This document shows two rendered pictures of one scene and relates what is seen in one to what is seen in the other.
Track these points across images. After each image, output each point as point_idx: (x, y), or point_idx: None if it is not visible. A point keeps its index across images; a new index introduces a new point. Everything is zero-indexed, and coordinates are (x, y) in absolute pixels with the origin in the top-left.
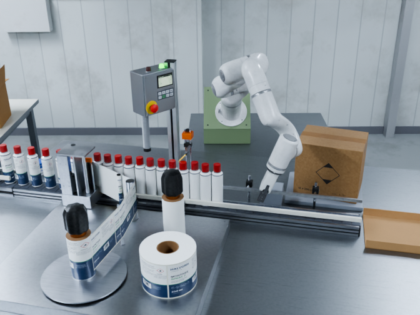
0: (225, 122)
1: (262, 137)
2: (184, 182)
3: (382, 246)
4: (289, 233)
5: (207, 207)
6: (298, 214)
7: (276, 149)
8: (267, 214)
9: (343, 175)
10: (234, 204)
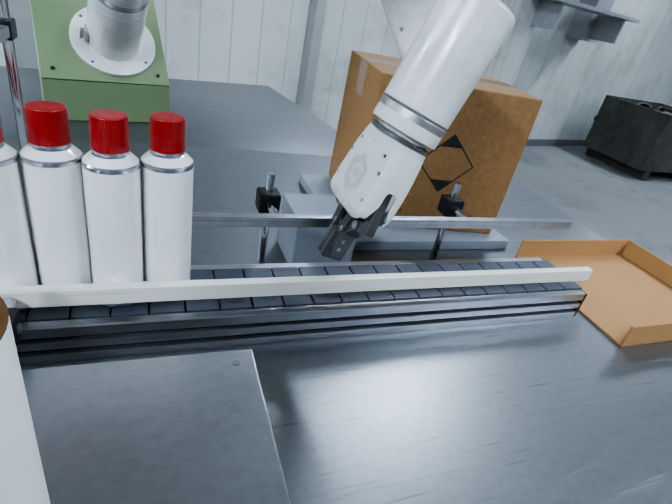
0: (102, 65)
1: (190, 113)
2: (0, 213)
3: (655, 335)
4: (433, 347)
5: (133, 309)
6: (452, 284)
7: (443, 43)
8: (358, 298)
9: (481, 165)
10: (246, 280)
